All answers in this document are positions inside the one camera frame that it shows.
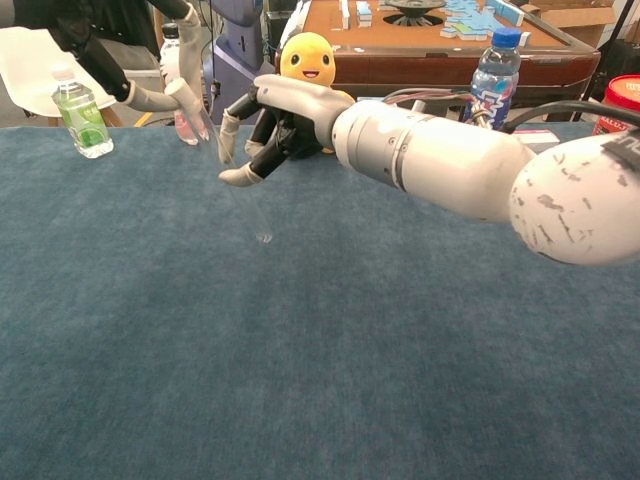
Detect blue cap water bottle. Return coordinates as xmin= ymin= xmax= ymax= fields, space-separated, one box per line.
xmin=462 ymin=27 xmax=522 ymax=132

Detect blue table mat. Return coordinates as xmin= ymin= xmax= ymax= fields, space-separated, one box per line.
xmin=0 ymin=122 xmax=640 ymax=480

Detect white pink toothpaste box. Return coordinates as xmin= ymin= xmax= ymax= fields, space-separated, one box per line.
xmin=512 ymin=128 xmax=556 ymax=146

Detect yellow plush duck toy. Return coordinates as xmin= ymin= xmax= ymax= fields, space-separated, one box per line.
xmin=277 ymin=31 xmax=357 ymax=160

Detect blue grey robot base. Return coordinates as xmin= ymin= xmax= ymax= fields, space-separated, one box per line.
xmin=202 ymin=0 xmax=277 ymax=126

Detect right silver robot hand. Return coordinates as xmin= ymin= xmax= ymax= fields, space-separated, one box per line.
xmin=218 ymin=73 xmax=357 ymax=188

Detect pink label drink bottle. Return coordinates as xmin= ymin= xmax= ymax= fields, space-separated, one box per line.
xmin=158 ymin=22 xmax=213 ymax=147

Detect red snack canister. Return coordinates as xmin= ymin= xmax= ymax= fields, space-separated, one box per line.
xmin=592 ymin=74 xmax=640 ymax=137

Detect cardboard box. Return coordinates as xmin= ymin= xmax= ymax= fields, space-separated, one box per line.
xmin=529 ymin=0 xmax=621 ymax=49

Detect transparent glass test tube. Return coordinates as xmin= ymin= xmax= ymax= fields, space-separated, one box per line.
xmin=192 ymin=97 xmax=275 ymax=245

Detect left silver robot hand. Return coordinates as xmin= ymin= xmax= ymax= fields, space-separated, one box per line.
xmin=12 ymin=0 xmax=205 ymax=119

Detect white chair wooden legs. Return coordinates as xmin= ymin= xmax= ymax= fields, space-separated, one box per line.
xmin=0 ymin=25 xmax=166 ymax=129

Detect green label water bottle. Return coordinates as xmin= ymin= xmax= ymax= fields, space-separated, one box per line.
xmin=50 ymin=64 xmax=115 ymax=159

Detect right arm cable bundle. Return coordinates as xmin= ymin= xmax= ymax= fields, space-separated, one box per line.
xmin=384 ymin=88 xmax=640 ymax=136

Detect black tripod stand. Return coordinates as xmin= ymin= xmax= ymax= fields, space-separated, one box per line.
xmin=577 ymin=0 xmax=631 ymax=111

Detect brown mahjong table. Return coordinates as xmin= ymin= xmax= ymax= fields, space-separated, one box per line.
xmin=273 ymin=0 xmax=601 ymax=124

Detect black mahjong table centre dome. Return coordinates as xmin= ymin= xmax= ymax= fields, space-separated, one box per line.
xmin=382 ymin=0 xmax=448 ymax=26

